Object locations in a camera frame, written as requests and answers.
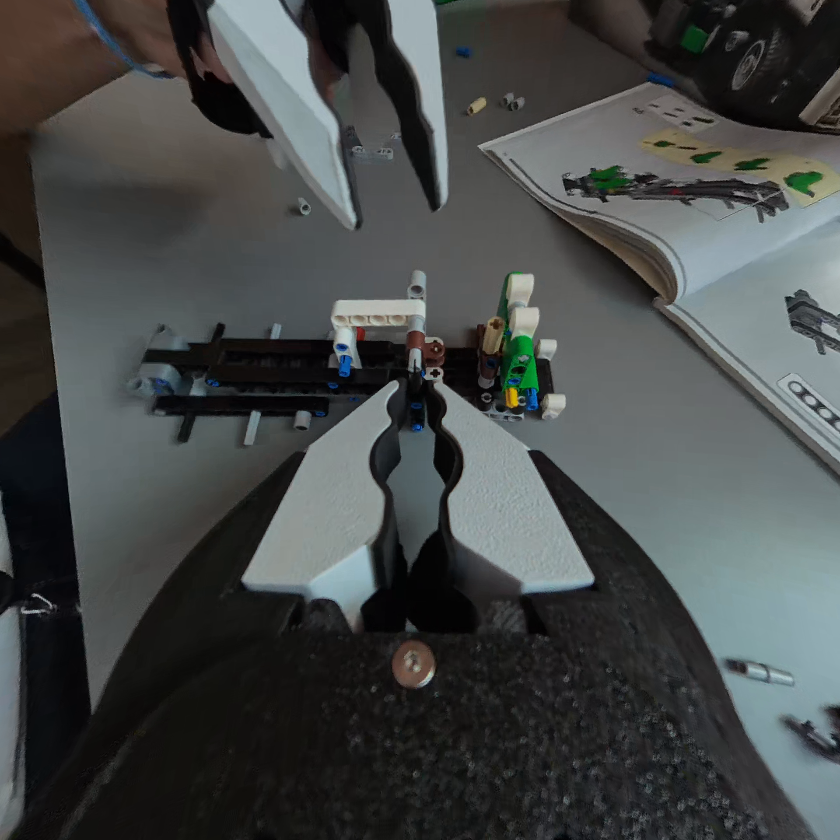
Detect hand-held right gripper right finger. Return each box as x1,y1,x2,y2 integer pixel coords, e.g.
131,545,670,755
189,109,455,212
408,381,596,635

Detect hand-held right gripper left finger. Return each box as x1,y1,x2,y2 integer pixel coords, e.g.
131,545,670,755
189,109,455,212
240,378,413,635

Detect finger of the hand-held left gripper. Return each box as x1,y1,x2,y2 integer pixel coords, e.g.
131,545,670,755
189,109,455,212
357,0,450,214
206,0,365,232

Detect black and green lego assembly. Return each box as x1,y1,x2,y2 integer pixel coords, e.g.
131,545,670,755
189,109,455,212
125,269,568,447

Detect person's left forearm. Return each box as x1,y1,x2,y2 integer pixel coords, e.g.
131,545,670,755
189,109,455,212
0,0,165,137

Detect silver lego cylinder piece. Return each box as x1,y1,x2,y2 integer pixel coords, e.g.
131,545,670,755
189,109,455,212
724,658,796,687

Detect black lego truck model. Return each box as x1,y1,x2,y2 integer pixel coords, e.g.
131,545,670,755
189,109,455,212
640,0,840,135

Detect lego instruction booklet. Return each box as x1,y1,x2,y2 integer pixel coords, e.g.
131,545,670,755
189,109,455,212
479,82,840,476

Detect black lego part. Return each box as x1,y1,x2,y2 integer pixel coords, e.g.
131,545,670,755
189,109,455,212
783,707,840,763

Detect person's left hand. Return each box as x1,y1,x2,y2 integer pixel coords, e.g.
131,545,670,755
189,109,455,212
88,0,189,74

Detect person's dark trousers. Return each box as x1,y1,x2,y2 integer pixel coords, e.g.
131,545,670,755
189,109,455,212
0,394,91,840

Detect blue string bracelet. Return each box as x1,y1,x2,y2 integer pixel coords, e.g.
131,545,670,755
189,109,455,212
71,0,175,81

